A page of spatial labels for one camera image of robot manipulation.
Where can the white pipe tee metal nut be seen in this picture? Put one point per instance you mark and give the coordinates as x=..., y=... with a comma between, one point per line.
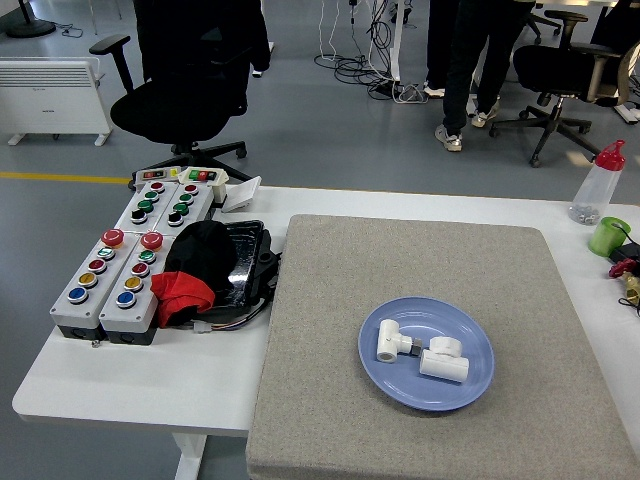
x=387, y=340

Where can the large white pipe tee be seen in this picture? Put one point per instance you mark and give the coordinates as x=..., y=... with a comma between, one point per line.
x=442, y=367

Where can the blue round plate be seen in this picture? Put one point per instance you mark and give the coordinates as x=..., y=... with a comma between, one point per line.
x=450, y=320

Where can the grey-brown mat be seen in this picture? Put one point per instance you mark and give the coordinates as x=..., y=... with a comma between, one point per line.
x=350, y=300

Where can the black plastic tray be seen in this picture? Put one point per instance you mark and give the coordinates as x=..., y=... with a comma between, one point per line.
x=245, y=270

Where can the black cloth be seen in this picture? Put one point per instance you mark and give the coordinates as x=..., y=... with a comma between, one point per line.
x=200, y=250

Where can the grey four-button control box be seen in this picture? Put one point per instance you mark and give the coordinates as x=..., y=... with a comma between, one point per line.
x=197, y=205
x=125, y=220

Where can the red cloth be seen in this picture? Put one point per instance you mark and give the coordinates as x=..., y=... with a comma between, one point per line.
x=180, y=292

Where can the black office chair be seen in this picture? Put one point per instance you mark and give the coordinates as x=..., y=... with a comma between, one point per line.
x=165, y=110

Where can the white desk leg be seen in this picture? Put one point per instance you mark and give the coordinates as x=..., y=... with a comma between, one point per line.
x=397, y=40

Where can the white table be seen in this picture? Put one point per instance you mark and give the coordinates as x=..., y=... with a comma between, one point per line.
x=150, y=380

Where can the grey five-button control box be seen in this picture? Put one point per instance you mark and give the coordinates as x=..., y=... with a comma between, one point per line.
x=112, y=317
x=65, y=310

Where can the person with white sneakers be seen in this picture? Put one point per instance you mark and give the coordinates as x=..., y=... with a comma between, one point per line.
x=465, y=60

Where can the black jacket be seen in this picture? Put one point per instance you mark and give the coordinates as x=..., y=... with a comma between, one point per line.
x=200, y=20

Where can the clear squeeze bottle red cap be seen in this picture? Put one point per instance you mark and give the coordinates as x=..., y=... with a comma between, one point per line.
x=597, y=190

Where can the green plastic cup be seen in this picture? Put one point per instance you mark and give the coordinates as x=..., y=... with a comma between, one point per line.
x=602, y=240

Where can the black swivel chair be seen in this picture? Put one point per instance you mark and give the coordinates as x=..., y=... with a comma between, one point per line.
x=550, y=70

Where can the white panel heater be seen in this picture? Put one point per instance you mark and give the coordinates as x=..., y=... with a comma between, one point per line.
x=50, y=100

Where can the black power adapter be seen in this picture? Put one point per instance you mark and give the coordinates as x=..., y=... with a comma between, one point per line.
x=627, y=252

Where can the white desk foot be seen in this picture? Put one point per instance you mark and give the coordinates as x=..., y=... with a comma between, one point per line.
x=630, y=115

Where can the black round stand base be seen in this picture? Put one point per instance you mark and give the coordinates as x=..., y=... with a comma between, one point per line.
x=30, y=27

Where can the white flat wall switch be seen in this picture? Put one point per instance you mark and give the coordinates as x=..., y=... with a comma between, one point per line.
x=242, y=192

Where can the cream green-red switch box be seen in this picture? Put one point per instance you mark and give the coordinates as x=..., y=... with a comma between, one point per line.
x=220, y=190

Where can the small grey switch box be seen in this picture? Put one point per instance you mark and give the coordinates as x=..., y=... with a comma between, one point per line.
x=167, y=174

